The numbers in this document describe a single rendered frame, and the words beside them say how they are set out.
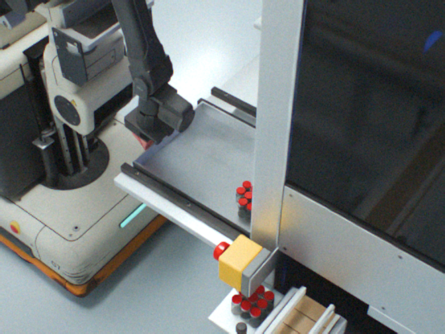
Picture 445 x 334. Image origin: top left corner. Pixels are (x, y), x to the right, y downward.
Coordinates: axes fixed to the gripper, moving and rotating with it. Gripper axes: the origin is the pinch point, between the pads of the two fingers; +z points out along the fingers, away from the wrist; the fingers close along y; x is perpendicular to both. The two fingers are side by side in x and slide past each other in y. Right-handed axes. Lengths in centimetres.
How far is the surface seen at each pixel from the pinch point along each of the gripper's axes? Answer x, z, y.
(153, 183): -7.1, 0.0, 8.1
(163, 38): 122, 107, -90
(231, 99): 26.6, 0.2, 5.1
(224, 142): 14.6, 0.9, 12.1
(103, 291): 0, 95, -13
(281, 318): -22, -14, 51
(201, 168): 4.5, 0.9, 13.1
